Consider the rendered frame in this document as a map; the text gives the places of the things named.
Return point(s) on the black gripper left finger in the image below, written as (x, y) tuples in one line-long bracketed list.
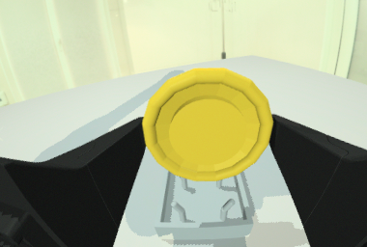
[(79, 197)]

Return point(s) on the yellow plate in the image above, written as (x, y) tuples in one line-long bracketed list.
[(207, 124)]

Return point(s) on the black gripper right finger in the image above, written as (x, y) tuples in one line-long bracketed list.
[(327, 179)]

